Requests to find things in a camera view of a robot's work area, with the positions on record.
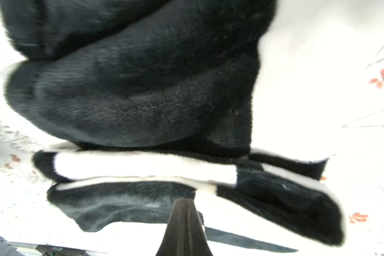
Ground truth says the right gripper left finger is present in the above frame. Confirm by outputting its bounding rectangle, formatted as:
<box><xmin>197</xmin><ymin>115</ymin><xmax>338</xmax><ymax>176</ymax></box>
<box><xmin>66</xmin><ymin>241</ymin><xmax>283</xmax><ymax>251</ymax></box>
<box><xmin>156</xmin><ymin>198</ymin><xmax>187</xmax><ymax>256</ymax></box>

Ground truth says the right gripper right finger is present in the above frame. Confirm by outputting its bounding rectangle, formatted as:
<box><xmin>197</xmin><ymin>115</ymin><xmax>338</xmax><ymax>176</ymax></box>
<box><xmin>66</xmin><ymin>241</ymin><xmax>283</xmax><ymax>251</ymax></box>
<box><xmin>187</xmin><ymin>199</ymin><xmax>212</xmax><ymax>256</ymax></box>

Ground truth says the black white checkered pillowcase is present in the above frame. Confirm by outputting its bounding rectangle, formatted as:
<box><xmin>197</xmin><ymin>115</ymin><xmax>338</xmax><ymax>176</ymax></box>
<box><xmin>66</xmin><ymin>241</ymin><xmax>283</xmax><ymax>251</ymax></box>
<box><xmin>0</xmin><ymin>1</ymin><xmax>346</xmax><ymax>256</ymax></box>

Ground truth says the floral table cloth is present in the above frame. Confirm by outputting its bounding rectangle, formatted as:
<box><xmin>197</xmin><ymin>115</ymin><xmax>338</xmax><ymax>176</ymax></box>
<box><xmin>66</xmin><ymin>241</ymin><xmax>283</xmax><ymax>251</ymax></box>
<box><xmin>0</xmin><ymin>1</ymin><xmax>384</xmax><ymax>256</ymax></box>

